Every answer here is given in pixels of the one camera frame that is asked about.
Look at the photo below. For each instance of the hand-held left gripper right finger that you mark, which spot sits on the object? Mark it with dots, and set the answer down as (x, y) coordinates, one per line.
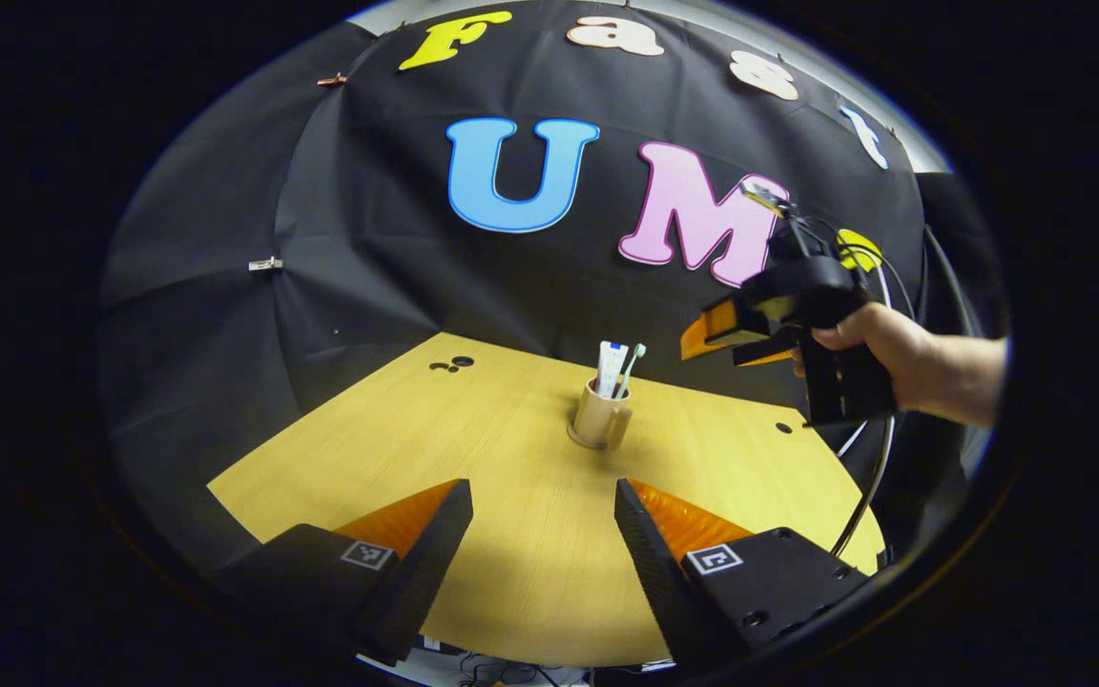
(664, 582)

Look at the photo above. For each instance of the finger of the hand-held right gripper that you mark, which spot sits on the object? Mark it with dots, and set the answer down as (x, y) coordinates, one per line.
(716, 329)
(767, 353)

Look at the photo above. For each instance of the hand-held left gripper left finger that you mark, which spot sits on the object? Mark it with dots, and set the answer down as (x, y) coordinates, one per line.
(411, 582)

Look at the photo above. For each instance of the pale green toothbrush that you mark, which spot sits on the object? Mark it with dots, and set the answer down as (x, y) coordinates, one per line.
(631, 367)

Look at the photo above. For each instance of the white toothpaste tube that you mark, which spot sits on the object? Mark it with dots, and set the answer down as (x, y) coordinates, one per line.
(610, 367)

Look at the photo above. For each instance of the beige cup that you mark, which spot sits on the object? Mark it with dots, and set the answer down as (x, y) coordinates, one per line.
(595, 418)

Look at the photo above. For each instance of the wooden desktop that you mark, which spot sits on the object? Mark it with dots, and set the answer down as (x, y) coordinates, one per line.
(511, 534)

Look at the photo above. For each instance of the black backdrop cloth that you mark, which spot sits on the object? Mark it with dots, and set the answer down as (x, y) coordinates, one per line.
(368, 267)

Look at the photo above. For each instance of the silver clip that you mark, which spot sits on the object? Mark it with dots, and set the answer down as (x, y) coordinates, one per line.
(265, 263)

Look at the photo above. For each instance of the red clip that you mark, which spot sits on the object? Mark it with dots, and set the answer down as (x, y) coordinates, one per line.
(331, 79)

